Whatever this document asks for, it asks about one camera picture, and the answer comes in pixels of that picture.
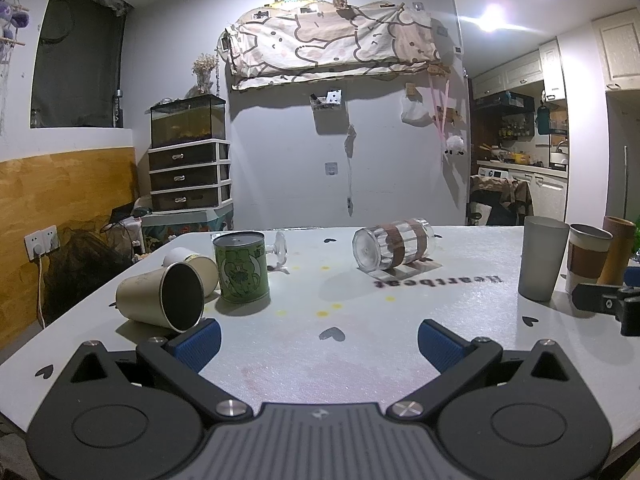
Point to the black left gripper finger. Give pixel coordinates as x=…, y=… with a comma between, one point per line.
x=621, y=302

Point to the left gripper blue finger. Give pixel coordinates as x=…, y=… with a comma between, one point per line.
x=462, y=365
x=174, y=365

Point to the clear glass mug brown bands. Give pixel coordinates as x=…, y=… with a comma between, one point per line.
x=386, y=246

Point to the beige cup dark interior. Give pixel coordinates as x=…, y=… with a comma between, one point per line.
x=171, y=297

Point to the steel cup brown sleeve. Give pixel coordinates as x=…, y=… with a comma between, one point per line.
x=587, y=250

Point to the tall brown cylinder cup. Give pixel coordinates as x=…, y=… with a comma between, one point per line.
x=620, y=251

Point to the white paper cup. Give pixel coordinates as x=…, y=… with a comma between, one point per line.
x=203, y=265

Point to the small clear glass cup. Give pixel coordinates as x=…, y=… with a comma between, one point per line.
x=277, y=253

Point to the grey frosted tumbler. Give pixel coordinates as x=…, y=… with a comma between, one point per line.
x=544, y=243

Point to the green printed mug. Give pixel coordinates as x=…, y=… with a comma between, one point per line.
x=242, y=266

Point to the white kitchen counter cabinets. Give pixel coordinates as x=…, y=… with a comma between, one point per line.
x=547, y=187

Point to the chair draped with clothes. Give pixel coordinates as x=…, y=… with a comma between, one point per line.
x=509, y=201

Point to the white plastic drawer unit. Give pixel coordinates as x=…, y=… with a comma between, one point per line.
x=191, y=175

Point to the white plush toy hanging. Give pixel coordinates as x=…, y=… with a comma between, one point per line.
x=455, y=146

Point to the glass fish tank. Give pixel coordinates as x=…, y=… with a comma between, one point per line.
x=188, y=120

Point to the white plastic bag hanging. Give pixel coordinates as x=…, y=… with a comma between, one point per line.
x=414, y=112

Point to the dried flower bouquet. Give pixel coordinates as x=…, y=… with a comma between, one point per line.
x=205, y=70

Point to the white wall power socket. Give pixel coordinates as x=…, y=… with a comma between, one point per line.
x=41, y=242

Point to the small wall shelf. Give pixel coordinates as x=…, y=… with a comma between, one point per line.
x=332, y=99

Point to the patterned fabric bundle on wall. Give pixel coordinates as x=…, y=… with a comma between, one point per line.
x=319, y=40

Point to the purple hanging wall decoration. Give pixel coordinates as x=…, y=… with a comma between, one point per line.
x=14, y=17

